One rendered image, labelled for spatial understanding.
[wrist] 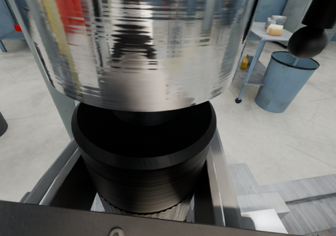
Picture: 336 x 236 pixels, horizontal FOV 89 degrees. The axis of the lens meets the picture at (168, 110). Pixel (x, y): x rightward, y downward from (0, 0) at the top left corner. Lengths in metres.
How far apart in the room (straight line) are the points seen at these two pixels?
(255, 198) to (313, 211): 0.22
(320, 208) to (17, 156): 1.95
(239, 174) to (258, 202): 0.08
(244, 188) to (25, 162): 1.73
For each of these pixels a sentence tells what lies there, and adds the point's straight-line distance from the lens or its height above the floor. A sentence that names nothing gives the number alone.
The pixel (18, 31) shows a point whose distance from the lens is 4.55.
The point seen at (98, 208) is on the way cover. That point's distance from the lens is 0.52.
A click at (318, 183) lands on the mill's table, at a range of 0.61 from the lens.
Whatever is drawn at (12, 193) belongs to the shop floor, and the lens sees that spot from 1.75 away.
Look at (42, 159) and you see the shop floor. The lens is 1.83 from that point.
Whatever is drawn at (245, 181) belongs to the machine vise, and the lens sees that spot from 0.41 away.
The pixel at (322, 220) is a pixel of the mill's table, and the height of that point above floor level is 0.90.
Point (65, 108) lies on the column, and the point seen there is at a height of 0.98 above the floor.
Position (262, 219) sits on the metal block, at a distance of 0.31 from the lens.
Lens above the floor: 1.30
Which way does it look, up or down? 39 degrees down
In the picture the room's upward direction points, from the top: 5 degrees clockwise
